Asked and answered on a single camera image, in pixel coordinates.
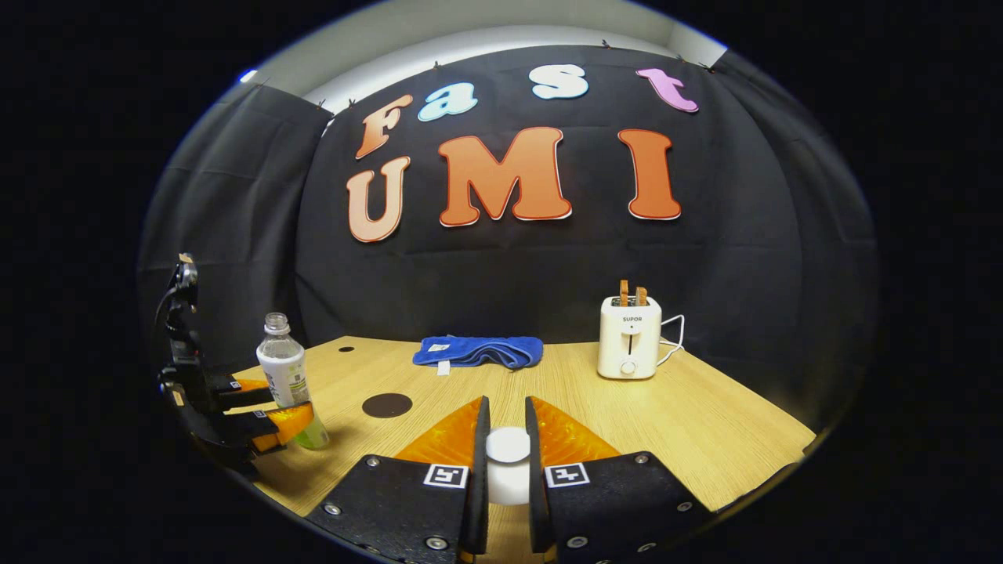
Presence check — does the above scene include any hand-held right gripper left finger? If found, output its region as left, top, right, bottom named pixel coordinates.
left=306, top=396, right=491, bottom=564

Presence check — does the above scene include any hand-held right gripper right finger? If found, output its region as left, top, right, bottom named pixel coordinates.
left=525, top=396, right=714, bottom=564

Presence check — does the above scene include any clear water bottle white label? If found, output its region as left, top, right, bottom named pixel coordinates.
left=256, top=313, right=331, bottom=450

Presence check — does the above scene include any dark round coaster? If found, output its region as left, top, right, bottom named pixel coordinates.
left=362, top=392, right=413, bottom=419

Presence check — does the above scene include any blue folded towel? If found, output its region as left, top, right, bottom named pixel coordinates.
left=413, top=336, right=544, bottom=375

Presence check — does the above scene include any white toaster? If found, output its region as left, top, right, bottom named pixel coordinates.
left=597, top=295, right=663, bottom=381

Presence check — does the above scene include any black backdrop cloth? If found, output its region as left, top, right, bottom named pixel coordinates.
left=137, top=43, right=878, bottom=432

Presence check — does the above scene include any white toaster cable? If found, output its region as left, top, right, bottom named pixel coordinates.
left=657, top=314, right=686, bottom=367

